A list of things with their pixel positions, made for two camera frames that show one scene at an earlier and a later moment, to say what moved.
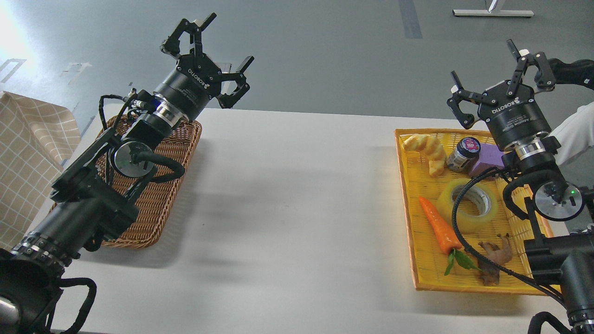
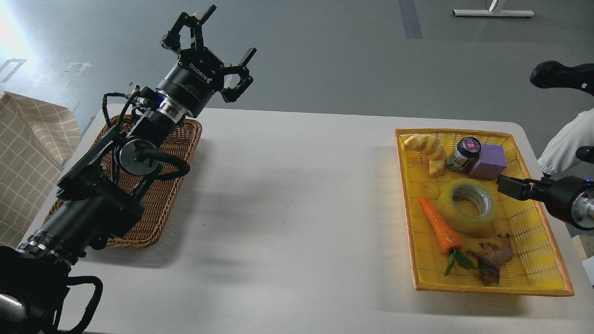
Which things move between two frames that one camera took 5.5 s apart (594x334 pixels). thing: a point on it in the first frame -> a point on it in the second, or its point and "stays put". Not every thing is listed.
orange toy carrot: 448,241 stays put
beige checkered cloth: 36,140 stays put
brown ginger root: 491,274 stays put
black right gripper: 509,118 -> 557,193
